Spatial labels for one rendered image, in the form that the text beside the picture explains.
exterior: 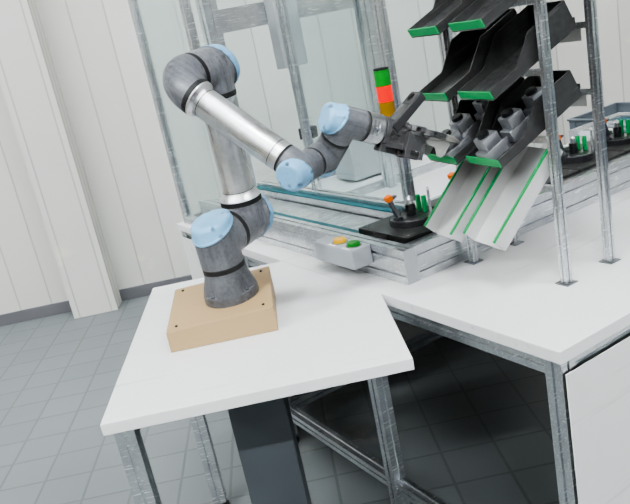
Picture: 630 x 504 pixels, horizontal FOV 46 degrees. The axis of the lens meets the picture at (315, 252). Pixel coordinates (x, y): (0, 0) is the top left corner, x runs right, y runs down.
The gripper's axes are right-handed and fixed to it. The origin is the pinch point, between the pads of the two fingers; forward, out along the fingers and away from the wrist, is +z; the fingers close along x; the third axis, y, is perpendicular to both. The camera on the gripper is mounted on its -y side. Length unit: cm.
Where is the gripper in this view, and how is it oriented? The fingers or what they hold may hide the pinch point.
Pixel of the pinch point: (449, 138)
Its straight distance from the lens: 192.4
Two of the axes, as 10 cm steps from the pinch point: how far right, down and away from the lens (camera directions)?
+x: 3.8, 2.1, -9.0
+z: 9.0, 1.4, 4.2
